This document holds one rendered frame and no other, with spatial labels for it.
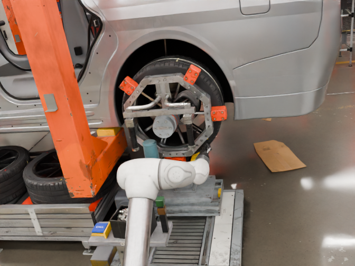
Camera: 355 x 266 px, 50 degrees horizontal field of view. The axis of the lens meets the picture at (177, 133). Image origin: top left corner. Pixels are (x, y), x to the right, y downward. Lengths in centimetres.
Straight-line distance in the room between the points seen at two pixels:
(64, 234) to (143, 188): 127
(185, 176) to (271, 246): 119
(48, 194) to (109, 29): 117
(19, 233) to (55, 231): 28
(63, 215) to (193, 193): 89
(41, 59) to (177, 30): 81
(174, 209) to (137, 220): 119
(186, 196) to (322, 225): 93
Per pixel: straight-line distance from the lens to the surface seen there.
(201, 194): 270
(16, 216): 283
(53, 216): 268
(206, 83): 233
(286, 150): 366
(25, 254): 303
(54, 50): 205
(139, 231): 155
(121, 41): 245
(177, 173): 152
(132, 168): 159
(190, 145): 216
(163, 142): 256
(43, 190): 276
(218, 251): 245
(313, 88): 245
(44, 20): 203
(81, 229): 266
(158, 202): 192
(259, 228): 272
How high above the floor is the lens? 171
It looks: 24 degrees down
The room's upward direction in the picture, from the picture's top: 9 degrees counter-clockwise
